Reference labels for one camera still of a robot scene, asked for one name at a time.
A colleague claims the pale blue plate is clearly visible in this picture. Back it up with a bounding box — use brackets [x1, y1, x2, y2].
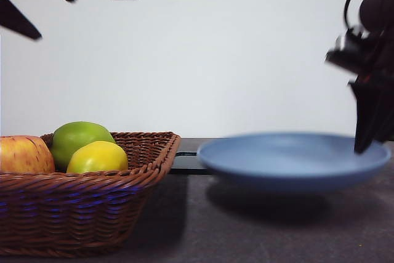
[196, 132, 392, 195]

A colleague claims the yellow lemon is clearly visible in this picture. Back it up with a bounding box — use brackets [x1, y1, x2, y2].
[66, 140, 129, 174]

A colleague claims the brown wicker basket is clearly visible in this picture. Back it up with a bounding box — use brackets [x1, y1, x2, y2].
[0, 131, 182, 249]

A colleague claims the green apple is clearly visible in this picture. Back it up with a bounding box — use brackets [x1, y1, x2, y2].
[50, 121, 117, 172]

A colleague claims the red yellow apple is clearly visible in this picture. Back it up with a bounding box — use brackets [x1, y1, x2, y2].
[0, 135, 56, 174]

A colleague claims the black flat tray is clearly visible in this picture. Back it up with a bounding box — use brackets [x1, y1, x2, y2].
[169, 151, 216, 175]

